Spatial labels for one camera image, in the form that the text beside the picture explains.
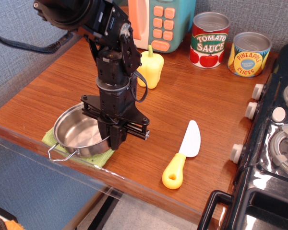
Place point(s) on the toy knife yellow handle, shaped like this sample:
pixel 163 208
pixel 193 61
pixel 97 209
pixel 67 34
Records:
pixel 172 176

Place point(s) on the yellow toy bell pepper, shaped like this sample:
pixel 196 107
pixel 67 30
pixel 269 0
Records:
pixel 151 68

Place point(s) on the tomato sauce toy can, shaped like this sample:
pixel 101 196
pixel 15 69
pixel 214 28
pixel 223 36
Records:
pixel 208 40

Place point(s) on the folded green cloth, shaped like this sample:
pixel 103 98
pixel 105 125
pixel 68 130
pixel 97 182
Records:
pixel 99 159

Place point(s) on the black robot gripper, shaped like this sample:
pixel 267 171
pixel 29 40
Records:
pixel 116 113

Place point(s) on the pineapple slices toy can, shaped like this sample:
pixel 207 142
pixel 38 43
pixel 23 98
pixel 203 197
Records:
pixel 249 53

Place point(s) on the small stainless steel pan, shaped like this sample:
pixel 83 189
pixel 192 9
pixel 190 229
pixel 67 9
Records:
pixel 78 134

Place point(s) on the black toy stove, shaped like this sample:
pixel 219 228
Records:
pixel 260 196

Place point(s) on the teal toy microwave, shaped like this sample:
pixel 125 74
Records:
pixel 163 24

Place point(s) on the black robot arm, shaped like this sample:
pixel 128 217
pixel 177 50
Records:
pixel 108 31

